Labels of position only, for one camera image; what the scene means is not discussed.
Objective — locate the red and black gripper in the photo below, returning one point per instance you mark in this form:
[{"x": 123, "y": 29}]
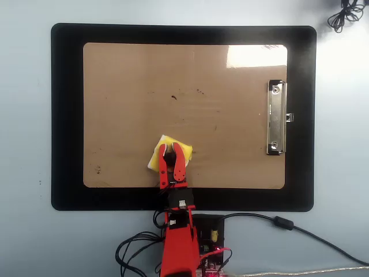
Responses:
[{"x": 180, "y": 197}]

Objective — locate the yellow sponge with black knob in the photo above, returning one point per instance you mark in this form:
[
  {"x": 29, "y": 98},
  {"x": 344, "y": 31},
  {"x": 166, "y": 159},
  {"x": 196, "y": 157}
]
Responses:
[{"x": 184, "y": 151}]

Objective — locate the black robot base with board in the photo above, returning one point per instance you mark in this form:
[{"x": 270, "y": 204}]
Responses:
[{"x": 217, "y": 228}]

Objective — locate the brown hardboard clipboard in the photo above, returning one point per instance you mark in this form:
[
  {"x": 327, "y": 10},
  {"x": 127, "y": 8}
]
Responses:
[{"x": 129, "y": 115}]

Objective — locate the silver metal clipboard clip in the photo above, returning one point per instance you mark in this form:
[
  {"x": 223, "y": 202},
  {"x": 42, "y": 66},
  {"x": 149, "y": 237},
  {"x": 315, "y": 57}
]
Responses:
[{"x": 275, "y": 115}]

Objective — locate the black rectangular desk mat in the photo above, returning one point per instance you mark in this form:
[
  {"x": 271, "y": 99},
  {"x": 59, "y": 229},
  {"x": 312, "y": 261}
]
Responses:
[{"x": 66, "y": 86}]

